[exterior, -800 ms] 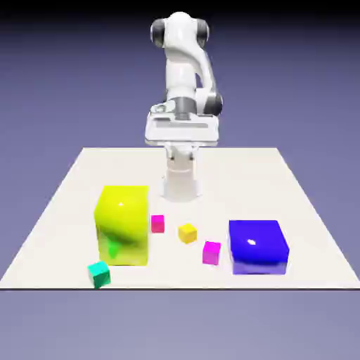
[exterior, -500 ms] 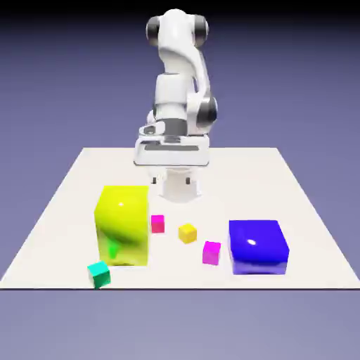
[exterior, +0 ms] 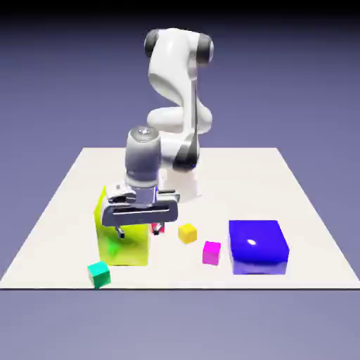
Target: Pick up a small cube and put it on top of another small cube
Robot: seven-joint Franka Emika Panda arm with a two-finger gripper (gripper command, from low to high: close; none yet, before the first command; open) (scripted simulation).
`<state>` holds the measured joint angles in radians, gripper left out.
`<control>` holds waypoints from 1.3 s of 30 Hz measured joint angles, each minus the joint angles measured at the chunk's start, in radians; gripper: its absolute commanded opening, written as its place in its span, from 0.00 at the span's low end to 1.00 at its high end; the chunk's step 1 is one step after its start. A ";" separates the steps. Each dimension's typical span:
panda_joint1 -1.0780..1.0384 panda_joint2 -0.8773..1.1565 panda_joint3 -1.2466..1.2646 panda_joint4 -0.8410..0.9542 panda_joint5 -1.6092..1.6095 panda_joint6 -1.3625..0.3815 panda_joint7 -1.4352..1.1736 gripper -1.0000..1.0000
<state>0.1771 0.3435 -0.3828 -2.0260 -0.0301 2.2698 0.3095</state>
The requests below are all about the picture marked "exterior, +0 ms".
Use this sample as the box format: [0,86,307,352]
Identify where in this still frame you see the large yellow-green box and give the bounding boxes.
[93,185,150,267]

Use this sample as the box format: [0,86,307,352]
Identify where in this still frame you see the small teal cube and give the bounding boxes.
[86,260,112,290]

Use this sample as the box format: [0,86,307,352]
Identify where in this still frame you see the small yellow cube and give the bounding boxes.
[177,223,198,244]

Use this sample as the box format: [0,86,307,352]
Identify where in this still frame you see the large blue box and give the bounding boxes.
[228,219,290,276]

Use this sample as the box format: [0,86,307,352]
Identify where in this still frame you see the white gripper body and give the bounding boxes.
[101,200,179,228]

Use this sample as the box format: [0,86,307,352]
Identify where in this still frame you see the small magenta cube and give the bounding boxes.
[202,240,222,266]

